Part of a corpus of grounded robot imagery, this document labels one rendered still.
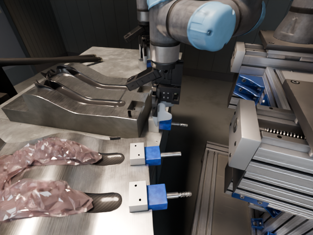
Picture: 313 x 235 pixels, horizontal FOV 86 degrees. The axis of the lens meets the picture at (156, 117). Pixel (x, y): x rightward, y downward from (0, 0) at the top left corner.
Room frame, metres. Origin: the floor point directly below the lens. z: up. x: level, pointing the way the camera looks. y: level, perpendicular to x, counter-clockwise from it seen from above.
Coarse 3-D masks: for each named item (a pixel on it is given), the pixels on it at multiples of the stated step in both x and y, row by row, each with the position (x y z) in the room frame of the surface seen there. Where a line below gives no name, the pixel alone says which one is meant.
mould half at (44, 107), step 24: (96, 72) 0.68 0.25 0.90; (24, 96) 0.45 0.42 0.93; (48, 96) 0.46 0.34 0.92; (96, 96) 0.52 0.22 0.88; (120, 96) 0.51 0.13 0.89; (144, 96) 0.51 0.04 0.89; (24, 120) 0.47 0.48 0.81; (48, 120) 0.44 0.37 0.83; (72, 120) 0.42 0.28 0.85; (96, 120) 0.41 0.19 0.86; (120, 120) 0.39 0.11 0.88; (144, 120) 0.46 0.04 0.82
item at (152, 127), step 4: (148, 120) 0.42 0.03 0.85; (152, 120) 0.42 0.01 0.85; (164, 120) 0.43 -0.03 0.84; (168, 120) 0.43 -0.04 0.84; (152, 124) 0.42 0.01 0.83; (160, 124) 0.42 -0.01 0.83; (164, 124) 0.42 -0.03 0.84; (168, 124) 0.42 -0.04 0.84; (172, 124) 0.43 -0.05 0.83; (176, 124) 0.43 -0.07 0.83; (180, 124) 0.43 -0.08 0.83; (184, 124) 0.43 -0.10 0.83; (152, 128) 0.42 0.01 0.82; (156, 128) 0.42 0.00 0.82; (160, 128) 0.42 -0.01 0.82; (164, 128) 0.42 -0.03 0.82; (168, 128) 0.42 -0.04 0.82
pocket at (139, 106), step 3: (132, 102) 0.48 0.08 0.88; (135, 102) 0.48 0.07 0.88; (138, 102) 0.48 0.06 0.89; (141, 102) 0.48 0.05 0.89; (129, 105) 0.46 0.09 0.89; (132, 105) 0.48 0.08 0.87; (135, 105) 0.48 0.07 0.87; (138, 105) 0.48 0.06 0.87; (141, 105) 0.48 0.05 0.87; (144, 105) 0.47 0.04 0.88; (129, 108) 0.45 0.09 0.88; (132, 108) 0.47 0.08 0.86; (135, 108) 0.47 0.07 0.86; (138, 108) 0.47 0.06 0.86; (141, 108) 0.47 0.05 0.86; (141, 111) 0.44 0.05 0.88
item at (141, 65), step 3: (138, 60) 0.96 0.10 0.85; (141, 60) 0.94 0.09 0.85; (147, 60) 0.98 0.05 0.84; (150, 60) 0.98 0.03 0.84; (138, 63) 0.96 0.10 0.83; (141, 63) 0.92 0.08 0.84; (144, 63) 0.93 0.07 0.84; (147, 63) 0.94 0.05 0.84; (150, 63) 0.95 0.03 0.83; (138, 66) 0.96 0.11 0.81; (141, 66) 0.92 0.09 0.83; (144, 66) 0.93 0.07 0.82; (147, 66) 0.94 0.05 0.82; (150, 66) 0.95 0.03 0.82; (141, 69) 0.92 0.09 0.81; (144, 69) 0.93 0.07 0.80
